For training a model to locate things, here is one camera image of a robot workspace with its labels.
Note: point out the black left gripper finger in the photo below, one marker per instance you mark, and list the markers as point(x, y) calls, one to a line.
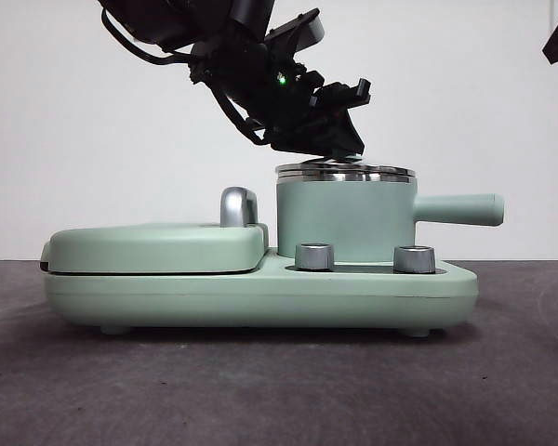
point(325, 135)

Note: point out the mint green breakfast machine base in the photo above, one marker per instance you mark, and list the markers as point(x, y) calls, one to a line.
point(223, 299)

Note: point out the glass lid with green knob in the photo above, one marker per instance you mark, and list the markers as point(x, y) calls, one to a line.
point(349, 168)

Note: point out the mint green griddle cover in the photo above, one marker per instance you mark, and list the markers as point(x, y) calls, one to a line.
point(153, 248)

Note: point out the pale grey left wrist camera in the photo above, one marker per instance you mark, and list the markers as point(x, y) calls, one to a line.
point(309, 32)

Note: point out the silver control knob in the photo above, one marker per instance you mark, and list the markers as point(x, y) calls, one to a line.
point(314, 257)
point(415, 260)

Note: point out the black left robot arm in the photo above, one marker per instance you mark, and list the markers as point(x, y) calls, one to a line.
point(167, 18)

